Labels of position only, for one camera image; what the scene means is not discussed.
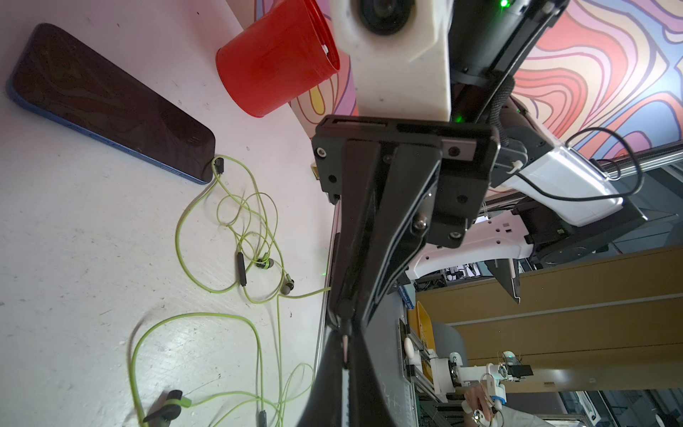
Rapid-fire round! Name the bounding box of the blue-cased smartphone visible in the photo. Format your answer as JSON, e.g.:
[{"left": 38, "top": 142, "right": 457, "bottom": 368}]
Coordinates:
[{"left": 6, "top": 23, "right": 215, "bottom": 184}]

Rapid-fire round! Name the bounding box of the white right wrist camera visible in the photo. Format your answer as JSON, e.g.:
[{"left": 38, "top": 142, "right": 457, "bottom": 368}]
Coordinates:
[{"left": 330, "top": 1, "right": 454, "bottom": 122}]

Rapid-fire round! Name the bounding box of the green earphone cable plug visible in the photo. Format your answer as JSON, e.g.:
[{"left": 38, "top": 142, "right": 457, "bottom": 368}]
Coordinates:
[{"left": 174, "top": 155, "right": 329, "bottom": 305}]

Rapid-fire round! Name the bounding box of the red plastic cup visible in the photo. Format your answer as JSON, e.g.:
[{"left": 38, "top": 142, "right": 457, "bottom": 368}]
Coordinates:
[{"left": 215, "top": 0, "right": 341, "bottom": 117}]

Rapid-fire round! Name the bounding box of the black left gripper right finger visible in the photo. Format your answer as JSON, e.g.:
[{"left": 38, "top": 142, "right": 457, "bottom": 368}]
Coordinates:
[{"left": 349, "top": 321, "right": 396, "bottom": 426}]

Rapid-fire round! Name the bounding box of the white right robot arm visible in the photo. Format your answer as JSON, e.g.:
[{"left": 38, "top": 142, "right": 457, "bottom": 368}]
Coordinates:
[{"left": 312, "top": 1, "right": 645, "bottom": 330}]

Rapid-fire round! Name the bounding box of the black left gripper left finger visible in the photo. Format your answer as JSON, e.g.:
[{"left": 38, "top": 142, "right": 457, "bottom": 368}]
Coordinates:
[{"left": 298, "top": 330, "right": 345, "bottom": 427}]

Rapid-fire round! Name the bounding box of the green earphones middle set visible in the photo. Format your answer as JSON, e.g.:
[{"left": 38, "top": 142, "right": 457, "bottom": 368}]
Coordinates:
[{"left": 126, "top": 296, "right": 319, "bottom": 426}]

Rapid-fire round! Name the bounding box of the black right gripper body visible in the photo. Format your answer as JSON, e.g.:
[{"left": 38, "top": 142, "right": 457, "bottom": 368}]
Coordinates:
[{"left": 311, "top": 116, "right": 501, "bottom": 326}]

